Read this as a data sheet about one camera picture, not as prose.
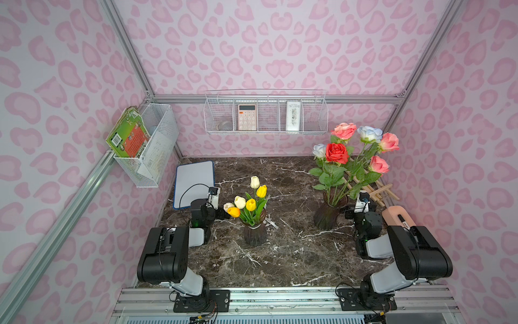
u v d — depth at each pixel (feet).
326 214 2.74
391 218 2.89
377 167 2.27
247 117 3.05
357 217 2.62
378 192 3.31
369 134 2.26
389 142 2.23
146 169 2.36
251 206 2.10
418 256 1.48
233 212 2.09
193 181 3.70
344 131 2.18
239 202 2.10
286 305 2.38
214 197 2.68
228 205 2.14
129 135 2.36
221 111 3.22
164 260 1.47
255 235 2.62
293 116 3.04
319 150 2.40
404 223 3.05
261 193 2.23
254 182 2.37
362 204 2.50
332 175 2.44
